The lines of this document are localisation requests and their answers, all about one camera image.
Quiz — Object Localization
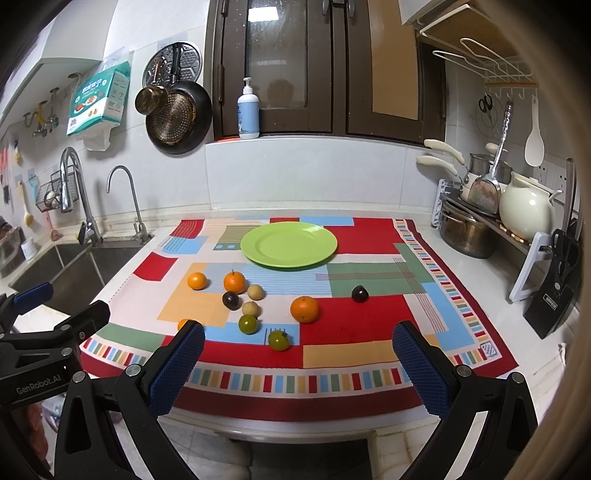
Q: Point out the white blue pump bottle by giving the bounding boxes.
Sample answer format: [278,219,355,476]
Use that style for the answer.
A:
[236,77,260,140]

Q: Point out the white ceramic pot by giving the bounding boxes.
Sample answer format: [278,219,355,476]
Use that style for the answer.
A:
[499,172,563,242]

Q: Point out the black knife block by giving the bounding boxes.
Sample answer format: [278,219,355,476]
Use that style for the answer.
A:
[522,158,584,340]

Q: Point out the white wire rack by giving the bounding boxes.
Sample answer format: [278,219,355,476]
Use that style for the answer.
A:
[433,37,538,89]

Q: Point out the green fruit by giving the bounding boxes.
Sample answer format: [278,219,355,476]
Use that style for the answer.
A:
[267,330,290,352]
[238,314,259,335]

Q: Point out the large chrome faucet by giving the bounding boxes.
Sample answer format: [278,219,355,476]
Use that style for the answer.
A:
[59,147,102,246]

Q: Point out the steel sink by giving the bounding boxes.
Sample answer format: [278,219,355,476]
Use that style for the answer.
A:
[10,240,142,315]

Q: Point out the round metal steamer rack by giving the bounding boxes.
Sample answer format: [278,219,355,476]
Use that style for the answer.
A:
[142,41,202,88]

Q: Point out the green fruit front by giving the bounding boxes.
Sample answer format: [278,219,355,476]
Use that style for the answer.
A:
[267,330,290,352]

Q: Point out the dark plum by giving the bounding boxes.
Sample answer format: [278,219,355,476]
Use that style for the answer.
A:
[351,285,370,303]
[221,291,240,311]

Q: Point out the white metal shelf rack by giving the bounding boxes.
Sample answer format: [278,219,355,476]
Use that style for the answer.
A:
[431,179,551,303]

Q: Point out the large orange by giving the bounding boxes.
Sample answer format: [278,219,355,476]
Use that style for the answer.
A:
[290,296,320,324]

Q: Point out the black scissors on wall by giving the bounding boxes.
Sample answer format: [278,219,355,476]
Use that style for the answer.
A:
[478,93,493,124]

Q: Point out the paper towel box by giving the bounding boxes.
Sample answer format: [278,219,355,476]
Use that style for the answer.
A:
[66,61,131,137]

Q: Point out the orange with stem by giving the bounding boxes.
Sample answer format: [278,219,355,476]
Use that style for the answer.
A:
[223,271,246,294]

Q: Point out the green plate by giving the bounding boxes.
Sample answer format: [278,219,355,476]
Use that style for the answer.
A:
[240,221,339,269]

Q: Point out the wire sponge basket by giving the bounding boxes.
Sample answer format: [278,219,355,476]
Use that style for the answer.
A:
[36,166,79,213]

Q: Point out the colourful patchwork cloth mat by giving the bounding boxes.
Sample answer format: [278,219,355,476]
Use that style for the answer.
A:
[81,217,517,422]

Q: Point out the black frying pan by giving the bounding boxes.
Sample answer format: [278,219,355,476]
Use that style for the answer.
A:
[145,42,212,155]

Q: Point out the metal spatula turner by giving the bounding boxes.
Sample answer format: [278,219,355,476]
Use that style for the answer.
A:
[468,99,514,215]

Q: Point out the brass perforated strainer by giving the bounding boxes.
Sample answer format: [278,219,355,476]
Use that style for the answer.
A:
[146,92,197,145]

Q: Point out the tan round fruit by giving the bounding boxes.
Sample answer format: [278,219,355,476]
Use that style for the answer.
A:
[242,301,260,318]
[246,284,266,301]

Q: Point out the steel stock pot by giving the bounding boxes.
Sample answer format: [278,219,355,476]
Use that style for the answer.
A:
[439,200,498,259]

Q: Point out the white rice paddle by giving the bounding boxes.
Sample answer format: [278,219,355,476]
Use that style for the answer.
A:
[524,94,545,168]

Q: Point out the small orange mandarin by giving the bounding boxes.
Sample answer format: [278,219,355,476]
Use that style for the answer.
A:
[187,272,207,290]

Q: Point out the white handled saucepan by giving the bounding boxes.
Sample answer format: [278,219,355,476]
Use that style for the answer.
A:
[416,139,499,202]

